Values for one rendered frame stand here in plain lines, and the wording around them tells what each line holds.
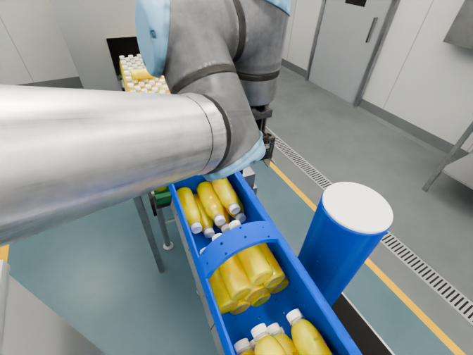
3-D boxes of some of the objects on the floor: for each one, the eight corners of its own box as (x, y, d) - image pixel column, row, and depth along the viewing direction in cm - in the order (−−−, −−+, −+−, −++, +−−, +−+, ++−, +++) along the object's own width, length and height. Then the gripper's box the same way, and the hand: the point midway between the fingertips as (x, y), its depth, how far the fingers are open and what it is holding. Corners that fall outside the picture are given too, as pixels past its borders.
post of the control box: (159, 272, 187) (123, 171, 119) (158, 268, 189) (122, 166, 122) (165, 270, 188) (131, 169, 120) (163, 265, 191) (131, 164, 123)
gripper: (207, 120, 39) (210, 203, 52) (311, 101, 45) (290, 180, 59) (191, 96, 45) (198, 177, 58) (286, 83, 51) (272, 159, 65)
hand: (238, 172), depth 60 cm, fingers open, 14 cm apart
